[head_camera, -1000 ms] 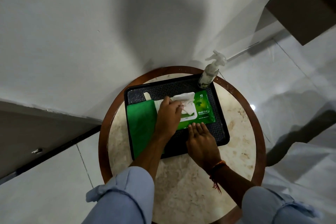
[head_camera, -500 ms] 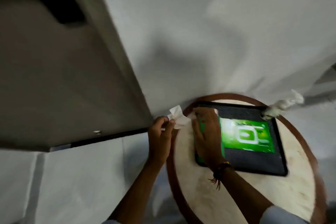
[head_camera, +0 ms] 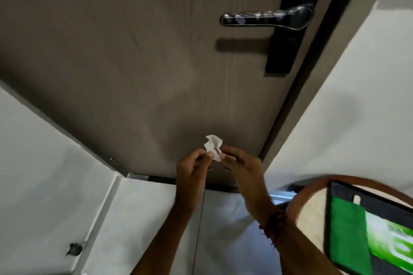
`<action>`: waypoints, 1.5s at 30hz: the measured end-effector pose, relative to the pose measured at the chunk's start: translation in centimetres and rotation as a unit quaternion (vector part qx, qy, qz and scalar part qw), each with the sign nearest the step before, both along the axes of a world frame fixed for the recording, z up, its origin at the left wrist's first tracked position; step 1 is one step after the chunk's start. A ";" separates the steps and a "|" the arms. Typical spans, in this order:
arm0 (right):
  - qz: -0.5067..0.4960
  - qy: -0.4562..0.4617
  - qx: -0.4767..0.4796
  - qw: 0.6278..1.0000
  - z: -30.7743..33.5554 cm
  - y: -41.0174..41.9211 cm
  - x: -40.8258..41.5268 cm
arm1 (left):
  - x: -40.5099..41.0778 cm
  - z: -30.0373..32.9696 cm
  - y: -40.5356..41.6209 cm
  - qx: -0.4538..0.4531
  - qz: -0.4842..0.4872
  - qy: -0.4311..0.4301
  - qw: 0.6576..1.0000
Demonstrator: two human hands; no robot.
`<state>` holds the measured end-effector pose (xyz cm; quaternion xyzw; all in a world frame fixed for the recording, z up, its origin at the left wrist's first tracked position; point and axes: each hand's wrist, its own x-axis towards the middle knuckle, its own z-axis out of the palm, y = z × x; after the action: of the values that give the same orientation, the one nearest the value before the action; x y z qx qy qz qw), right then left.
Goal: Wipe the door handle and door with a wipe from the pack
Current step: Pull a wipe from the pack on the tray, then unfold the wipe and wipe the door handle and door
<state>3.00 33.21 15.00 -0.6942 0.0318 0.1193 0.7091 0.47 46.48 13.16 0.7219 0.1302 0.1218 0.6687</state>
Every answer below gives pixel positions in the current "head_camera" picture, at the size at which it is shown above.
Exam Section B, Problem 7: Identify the person's right hand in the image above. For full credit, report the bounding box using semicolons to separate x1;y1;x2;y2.
220;145;271;217

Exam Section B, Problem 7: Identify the person's left hand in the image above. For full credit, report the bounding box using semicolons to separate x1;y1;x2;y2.
176;148;215;208

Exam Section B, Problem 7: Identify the white tissue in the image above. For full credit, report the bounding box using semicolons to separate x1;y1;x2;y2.
203;134;236;162

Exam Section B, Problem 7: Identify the person's right forearm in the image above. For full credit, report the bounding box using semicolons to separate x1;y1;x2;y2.
250;202;342;275

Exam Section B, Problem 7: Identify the person's left forearm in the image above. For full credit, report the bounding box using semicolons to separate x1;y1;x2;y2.
131;201;199;275

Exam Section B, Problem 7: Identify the red thread wristband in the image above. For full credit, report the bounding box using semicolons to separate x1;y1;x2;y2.
259;206;288;249

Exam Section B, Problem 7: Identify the grey-brown wooden door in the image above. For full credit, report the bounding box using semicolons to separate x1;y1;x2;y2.
0;0;333;193

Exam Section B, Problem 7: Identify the black door lock plate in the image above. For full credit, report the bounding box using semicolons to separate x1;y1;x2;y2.
265;0;333;75

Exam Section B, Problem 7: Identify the green and black box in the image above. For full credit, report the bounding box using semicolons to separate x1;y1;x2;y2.
324;180;413;275

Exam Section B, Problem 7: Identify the metal floor door stopper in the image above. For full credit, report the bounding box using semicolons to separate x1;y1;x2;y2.
66;243;84;257

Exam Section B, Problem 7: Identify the beige door frame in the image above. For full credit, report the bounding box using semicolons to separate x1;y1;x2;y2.
260;0;407;169

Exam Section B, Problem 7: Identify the chrome door lever handle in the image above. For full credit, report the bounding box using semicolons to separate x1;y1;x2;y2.
220;3;314;31

